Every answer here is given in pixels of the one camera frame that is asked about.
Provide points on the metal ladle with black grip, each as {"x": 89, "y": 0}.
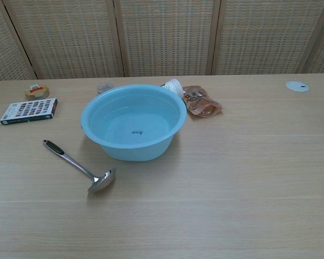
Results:
{"x": 78, "y": 166}

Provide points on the light blue bowl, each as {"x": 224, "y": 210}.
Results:
{"x": 156, "y": 108}

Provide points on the brown snack pouch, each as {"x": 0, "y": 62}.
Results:
{"x": 201, "y": 103}

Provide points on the white tube packet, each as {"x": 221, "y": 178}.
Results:
{"x": 174, "y": 85}

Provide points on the small clear glass jar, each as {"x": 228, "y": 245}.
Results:
{"x": 104, "y": 87}

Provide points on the woven rattan folding screen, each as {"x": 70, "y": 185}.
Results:
{"x": 162, "y": 37}

